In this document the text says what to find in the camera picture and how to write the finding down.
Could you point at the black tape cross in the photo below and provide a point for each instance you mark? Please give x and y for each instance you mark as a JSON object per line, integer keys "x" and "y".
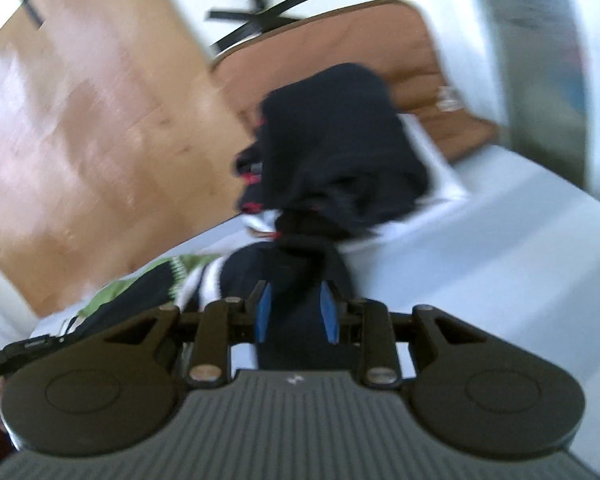
{"x": 275, "y": 10}

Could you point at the brown mat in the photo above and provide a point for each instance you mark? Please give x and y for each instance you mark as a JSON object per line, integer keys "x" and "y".
{"x": 330, "y": 35}

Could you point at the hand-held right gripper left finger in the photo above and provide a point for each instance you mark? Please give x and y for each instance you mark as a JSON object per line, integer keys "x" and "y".
{"x": 262, "y": 316}

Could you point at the black green-lined garment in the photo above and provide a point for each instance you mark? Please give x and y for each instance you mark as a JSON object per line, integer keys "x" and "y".
{"x": 300, "y": 332}

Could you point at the grey striped bed sheet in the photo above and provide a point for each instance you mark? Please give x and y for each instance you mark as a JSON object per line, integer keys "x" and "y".
{"x": 505, "y": 240}

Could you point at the wood-grain wall sheet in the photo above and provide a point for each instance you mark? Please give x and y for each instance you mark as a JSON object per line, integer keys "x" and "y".
{"x": 80, "y": 135}

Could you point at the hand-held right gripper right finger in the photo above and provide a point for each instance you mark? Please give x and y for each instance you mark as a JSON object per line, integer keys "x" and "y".
{"x": 328, "y": 318}

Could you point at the black red printed garment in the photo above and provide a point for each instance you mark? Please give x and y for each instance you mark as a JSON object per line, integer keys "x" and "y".
{"x": 247, "y": 162}

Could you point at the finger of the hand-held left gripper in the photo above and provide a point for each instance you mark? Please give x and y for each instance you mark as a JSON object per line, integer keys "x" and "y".
{"x": 27, "y": 352}

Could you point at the white garment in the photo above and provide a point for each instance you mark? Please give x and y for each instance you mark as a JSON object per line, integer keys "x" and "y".
{"x": 432, "y": 160}

